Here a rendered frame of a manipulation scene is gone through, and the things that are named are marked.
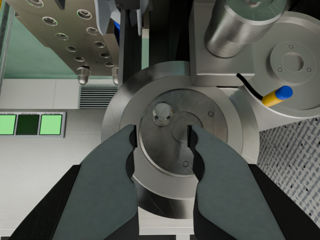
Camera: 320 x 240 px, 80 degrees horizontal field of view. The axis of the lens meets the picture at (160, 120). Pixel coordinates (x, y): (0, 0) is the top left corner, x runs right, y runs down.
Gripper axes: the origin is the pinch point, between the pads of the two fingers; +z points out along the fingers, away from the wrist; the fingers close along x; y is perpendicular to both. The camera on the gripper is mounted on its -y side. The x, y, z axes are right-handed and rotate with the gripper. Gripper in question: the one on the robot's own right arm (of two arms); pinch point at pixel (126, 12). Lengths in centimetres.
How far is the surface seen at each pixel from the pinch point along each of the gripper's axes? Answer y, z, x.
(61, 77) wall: -106, 262, -144
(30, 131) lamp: 11.3, 28.8, -29.0
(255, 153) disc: 17.7, -3.7, 12.8
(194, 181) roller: 20.2, -4.0, 7.1
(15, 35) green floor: -109, 163, -146
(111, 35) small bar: -4.3, 10.9, -4.6
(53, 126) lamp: 9.9, 28.8, -23.3
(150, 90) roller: 11.8, -3.9, 3.2
